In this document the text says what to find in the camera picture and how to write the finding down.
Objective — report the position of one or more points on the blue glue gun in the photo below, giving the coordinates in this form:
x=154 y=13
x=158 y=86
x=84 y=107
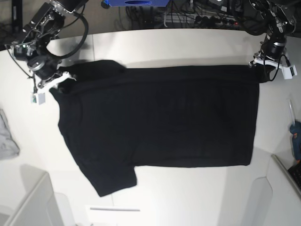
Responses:
x=295 y=130

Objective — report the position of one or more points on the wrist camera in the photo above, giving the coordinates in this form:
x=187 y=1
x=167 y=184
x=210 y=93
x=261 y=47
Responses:
x=38 y=98
x=289 y=71

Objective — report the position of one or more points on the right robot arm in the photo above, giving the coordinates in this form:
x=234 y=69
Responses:
x=31 y=44

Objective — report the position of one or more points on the black power strip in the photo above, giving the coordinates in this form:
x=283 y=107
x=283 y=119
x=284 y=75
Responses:
x=212 y=20

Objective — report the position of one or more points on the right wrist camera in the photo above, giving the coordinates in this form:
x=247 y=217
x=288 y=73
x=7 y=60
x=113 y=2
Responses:
x=38 y=98

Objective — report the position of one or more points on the black T-shirt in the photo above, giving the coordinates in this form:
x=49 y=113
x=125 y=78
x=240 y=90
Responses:
x=114 y=119

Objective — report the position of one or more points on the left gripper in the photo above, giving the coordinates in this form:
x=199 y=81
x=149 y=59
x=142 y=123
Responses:
x=272 y=49

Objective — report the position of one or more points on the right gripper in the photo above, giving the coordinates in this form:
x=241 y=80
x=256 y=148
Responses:
x=50 y=76

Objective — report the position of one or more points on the grey cloth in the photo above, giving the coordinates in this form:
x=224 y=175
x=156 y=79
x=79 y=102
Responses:
x=8 y=147

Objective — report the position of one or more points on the black keyboard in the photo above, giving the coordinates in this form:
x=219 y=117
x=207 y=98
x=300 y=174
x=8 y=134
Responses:
x=295 y=172

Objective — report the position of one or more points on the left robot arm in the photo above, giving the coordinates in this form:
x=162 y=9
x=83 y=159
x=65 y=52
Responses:
x=278 y=20

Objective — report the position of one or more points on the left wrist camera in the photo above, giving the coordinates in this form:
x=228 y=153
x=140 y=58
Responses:
x=289 y=71

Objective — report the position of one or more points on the blue box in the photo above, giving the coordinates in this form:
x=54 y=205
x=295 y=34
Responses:
x=143 y=3

